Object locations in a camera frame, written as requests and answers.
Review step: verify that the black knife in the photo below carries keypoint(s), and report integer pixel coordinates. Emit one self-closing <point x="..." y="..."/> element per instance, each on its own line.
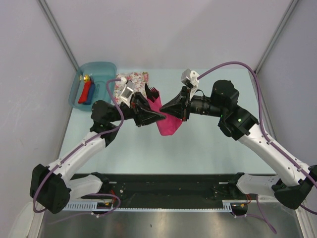
<point x="148" y="92"/>

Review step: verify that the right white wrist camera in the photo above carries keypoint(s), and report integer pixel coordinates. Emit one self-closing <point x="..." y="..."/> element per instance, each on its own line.
<point x="190" y="79"/>

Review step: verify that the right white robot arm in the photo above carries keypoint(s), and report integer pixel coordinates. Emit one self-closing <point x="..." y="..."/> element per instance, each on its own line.
<point x="293" y="180"/>

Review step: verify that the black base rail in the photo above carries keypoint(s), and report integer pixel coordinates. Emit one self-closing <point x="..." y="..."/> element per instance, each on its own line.
<point x="167" y="191"/>

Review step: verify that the floral cloth mat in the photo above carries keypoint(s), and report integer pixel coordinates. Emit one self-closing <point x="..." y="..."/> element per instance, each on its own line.
<point x="140" y="79"/>

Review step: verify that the magenta paper napkin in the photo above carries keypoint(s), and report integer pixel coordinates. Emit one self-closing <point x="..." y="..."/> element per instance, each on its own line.
<point x="170" y="124"/>

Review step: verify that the black fork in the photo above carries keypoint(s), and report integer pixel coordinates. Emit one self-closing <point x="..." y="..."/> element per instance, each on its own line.
<point x="154" y="94"/>

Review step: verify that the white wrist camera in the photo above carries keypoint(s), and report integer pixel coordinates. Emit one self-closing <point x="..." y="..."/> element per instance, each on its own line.
<point x="127" y="91"/>
<point x="190" y="79"/>

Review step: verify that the gold foil candy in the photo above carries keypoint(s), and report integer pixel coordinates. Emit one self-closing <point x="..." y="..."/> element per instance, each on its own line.
<point x="85" y="78"/>

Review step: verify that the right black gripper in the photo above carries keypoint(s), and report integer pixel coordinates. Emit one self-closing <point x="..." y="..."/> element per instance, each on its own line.
<point x="178" y="106"/>

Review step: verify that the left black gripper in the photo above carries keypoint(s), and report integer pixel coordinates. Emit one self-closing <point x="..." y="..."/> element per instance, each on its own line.
<point x="140" y="111"/>

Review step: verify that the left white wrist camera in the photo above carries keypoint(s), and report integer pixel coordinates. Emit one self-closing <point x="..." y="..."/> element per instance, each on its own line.
<point x="127" y="91"/>

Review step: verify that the blue marker pen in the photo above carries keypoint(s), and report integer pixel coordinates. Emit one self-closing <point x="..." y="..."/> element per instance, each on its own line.
<point x="90" y="95"/>

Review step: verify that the red marker pen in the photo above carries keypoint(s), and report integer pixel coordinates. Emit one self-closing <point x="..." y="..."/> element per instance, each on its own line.
<point x="84" y="96"/>

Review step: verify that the teal plastic bin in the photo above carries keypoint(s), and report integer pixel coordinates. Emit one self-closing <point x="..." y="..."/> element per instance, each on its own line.
<point x="101" y="72"/>

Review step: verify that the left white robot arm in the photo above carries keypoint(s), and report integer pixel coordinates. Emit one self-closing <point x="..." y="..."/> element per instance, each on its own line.
<point x="52" y="186"/>

